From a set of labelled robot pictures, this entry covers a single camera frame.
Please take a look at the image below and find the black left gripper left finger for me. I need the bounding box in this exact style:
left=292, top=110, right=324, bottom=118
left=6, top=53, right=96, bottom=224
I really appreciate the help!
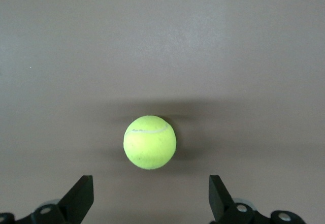
left=0, top=175, right=94, bottom=224

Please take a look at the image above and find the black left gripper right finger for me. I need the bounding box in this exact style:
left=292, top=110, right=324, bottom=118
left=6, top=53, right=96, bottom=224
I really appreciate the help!
left=208, top=175, right=305, bottom=224

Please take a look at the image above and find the yellow tennis ball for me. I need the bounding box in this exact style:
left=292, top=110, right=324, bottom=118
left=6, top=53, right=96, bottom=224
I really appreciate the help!
left=123, top=115, right=177, bottom=170

